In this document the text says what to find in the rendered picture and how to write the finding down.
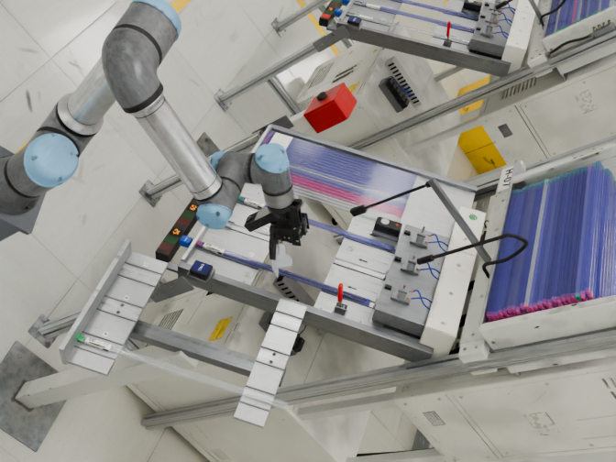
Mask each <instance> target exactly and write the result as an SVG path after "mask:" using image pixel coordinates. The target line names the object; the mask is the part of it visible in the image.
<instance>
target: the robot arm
mask: <svg viewBox="0 0 616 462"><path fill-rule="evenodd" d="M181 30H182V22H181V21H180V17H179V15H178V13H177V12H176V10H175V9H174V8H173V7H172V6H171V5H170V4H169V3H168V2H166V1H165V0H134V1H132V2H131V3H130V5H129V8H128V9H127V10H126V12H125V13H124V14H123V15H122V17H121V18H120V19H119V21H118V22H117V23H116V25H115V26H114V28H113V29H112V30H111V32H110V33H109V34H108V35H107V37H106V38H105V40H104V44H103V46H102V56H101V58H100V59H99V60H98V62H96V63H95V65H94V66H93V68H92V69H91V70H90V72H89V73H88V74H87V76H86V77H85V78H84V79H83V81H82V82H81V84H80V85H79V86H78V88H77V89H76V90H75V92H74V93H67V94H65V95H64V96H62V98H61V99H60V100H59V101H58V102H57V103H56V104H55V105H54V107H53V109H52V111H51V112H50V113H49V115H48V116H47V118H46V119H45V120H44V122H43V123H42V124H41V126H40V127H39V128H38V130H37V131H36V133H35V134H34V135H33V137H32V138H31V139H30V140H29V142H28V143H27V144H26V145H25V146H24V147H23V148H22V149H21V150H19V151H18V152H17V153H16V154H15V155H12V156H2V157H0V212H2V213H4V214H7V215H22V214H24V213H26V212H28V211H29V210H31V209H33V208H34V207H35V206H36V205H37V204H38V202H39V200H40V198H41V196H42V194H44V193H46V192H48V191H50V190H51V189H53V188H55V187H56V186H59V185H61V184H63V183H65V182H66V181H67V180H69V179H70V177H71V176H72V175H73V174H74V173H75V172H76V170H77V168H78V164H79V157H80V156H81V154H82V153H83V151H84V149H85V148H86V146H87V145H88V144H89V142H90V141H91V140H92V139H93V137H94V136H95V135H96V134H97V133H98V131H99V130H100V129H101V128H102V126H103V124H104V115H105V113H106V112H107V111H108V110H109V108H110V107H111V106H112V105H113V104H114V103H115V101H117V102H118V103H119V105H120V106H121V107H122V109H123V110H124V111H125V113H126V114H128V115H133V116H134V117H135V119H136V120H137V121H138V122H139V124H140V125H141V126H142V127H143V129H144V130H145V132H146V133H147V134H148V136H149V137H150V139H151V140H152V141H153V143H154V144H155V145H156V147H157V148H158V149H159V151H160V153H161V154H162V155H163V157H164V158H165V159H166V161H167V162H168V163H169V164H170V165H171V167H172V168H173V169H174V171H175V172H176V174H177V175H178V176H179V178H180V179H181V181H182V182H183V183H184V185H185V186H186V187H187V189H188V190H189V191H190V193H191V194H192V196H193V197H194V199H195V200H196V202H197V203H198V204H199V205H200V206H199V207H198V208H197V210H198V211H197V213H196V215H197V219H198V221H199V222H200V223H201V224H202V225H203V226H205V227H207V228H210V229H221V228H224V227H225V226H226V224H227V222H228V220H229V218H230V217H231V216H232V214H233V211H234V208H235V206H236V204H237V200H238V198H239V196H240V194H241V192H242V190H243V188H244V186H245V183H251V184H256V183H258V184H261V186H262V191H263V195H264V199H265V203H266V205H267V207H265V208H263V209H261V210H259V211H257V212H255V213H254V214H251V215H249V216H248V217H247V220H246V222H245V224H244V227H245V228H246V229H247V230H248V231H249V232H252V231H254V230H256V229H258V228H260V227H262V226H265V225H267V224H269V223H271V225H270V227H269V258H270V264H271V267H272V270H273V272H274V275H275V277H279V268H280V267H288V266H291V265H292V263H293V259H292V258H291V257H290V256H288V255H287V254H286V246H285V245H284V244H282V243H279V240H281V241H285V242H288V243H292V244H293V245H294V246H301V240H300V238H302V237H303V236H306V233H308V230H307V229H310V227H309V221H308V215H307V213H302V212H301V206H302V204H303V201H302V199H294V197H295V196H294V190H293V186H292V176H291V171H290V162H289V160H288V157H287V153H286V150H285V148H284V147H283V146H282V145H280V144H277V143H269V144H268V145H267V144H264V145H262V146H260V147H259V148H258V149H257V150H256V153H250V152H235V151H217V152H216V153H214V155H213V156H212V157H211V159H210V161H211V162H209V160H208V159H207V157H206V156H205V155H204V154H203V152H202V151H201V149H200V148H199V146H198V145H197V143H196V142H195V140H194V139H193V137H192V136H191V134H190V133H189V131H188V130H187V128H186V127H185V125H184V124H183V122H182V121H181V120H180V118H179V117H178V116H177V114H176V113H175V111H174V110H173V108H172V107H171V105H170V104H169V102H168V101H167V99H166V98H165V96H164V95H163V93H164V86H163V85H162V83H161V82H160V80H159V77H158V74H157V69H158V67H159V66H160V64H161V63H162V61H163V60H164V58H165V56H166V55H167V53H168V52H169V50H170V49H171V47H172V45H173V43H174V42H175V41H176V40H177V39H178V38H179V34H180V33H181ZM305 218H306V220H305ZM306 221H307V224H306ZM298 240H299V242H298Z"/></svg>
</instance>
